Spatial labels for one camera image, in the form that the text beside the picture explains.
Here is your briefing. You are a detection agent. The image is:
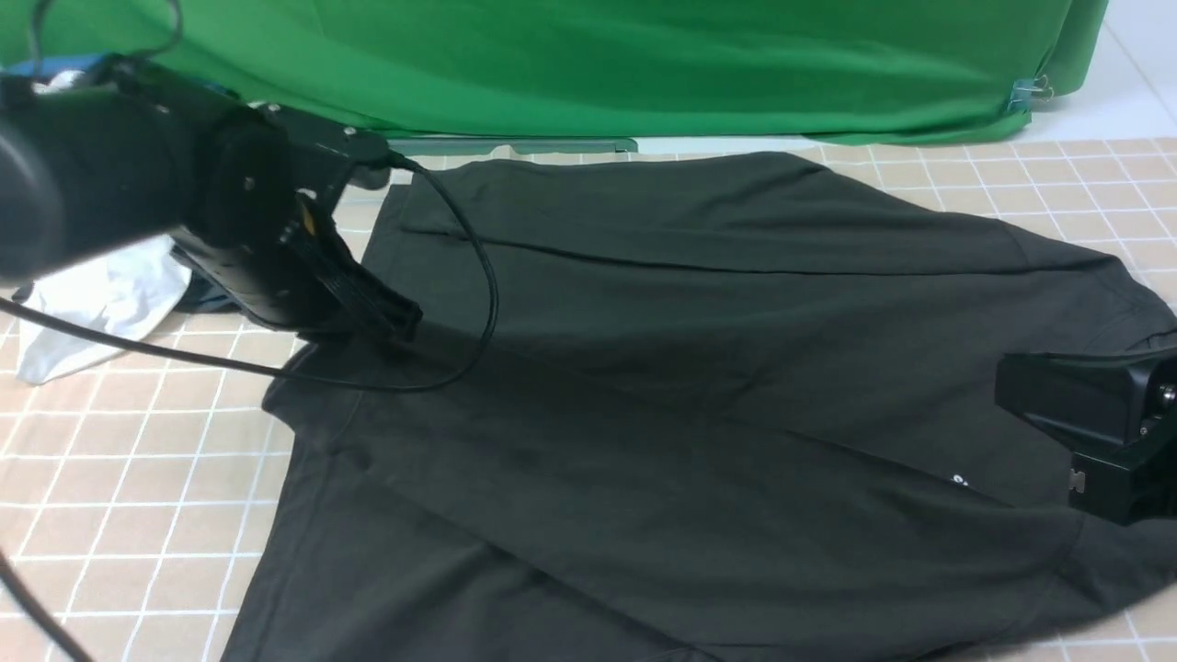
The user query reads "blue crumpled garment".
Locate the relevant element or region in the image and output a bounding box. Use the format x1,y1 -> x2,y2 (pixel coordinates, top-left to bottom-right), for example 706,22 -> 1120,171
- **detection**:
4,51 -> 107,80

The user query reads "white crumpled shirt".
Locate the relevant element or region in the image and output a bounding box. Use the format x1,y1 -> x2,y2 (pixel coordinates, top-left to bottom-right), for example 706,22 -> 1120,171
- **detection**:
16,237 -> 192,385

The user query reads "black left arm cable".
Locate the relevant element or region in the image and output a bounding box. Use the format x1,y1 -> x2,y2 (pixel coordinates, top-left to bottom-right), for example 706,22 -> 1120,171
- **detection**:
0,0 -> 500,662

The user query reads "dark gray long-sleeved shirt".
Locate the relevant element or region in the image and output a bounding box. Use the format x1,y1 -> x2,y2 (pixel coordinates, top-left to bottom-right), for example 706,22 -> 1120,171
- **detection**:
222,154 -> 1173,661

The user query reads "green backdrop cloth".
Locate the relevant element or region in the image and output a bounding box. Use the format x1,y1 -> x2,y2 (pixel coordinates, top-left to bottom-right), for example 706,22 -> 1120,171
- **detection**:
0,0 -> 1110,147

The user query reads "beige checked tablecloth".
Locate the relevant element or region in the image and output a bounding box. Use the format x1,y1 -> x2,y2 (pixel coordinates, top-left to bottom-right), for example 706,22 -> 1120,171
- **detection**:
1,137 -> 1173,661

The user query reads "green metal base bar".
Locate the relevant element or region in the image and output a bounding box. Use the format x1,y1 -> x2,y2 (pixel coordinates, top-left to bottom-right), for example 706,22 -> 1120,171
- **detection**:
387,137 -> 640,155

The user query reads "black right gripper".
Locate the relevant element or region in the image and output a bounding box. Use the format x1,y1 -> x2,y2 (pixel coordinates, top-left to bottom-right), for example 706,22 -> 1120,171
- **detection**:
995,350 -> 1176,525

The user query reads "metal binder clip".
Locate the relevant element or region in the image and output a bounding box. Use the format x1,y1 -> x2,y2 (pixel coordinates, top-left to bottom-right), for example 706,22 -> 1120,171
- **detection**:
1006,74 -> 1056,114

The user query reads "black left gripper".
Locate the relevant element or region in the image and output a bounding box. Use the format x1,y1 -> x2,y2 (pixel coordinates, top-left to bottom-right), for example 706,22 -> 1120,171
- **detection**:
167,102 -> 423,343

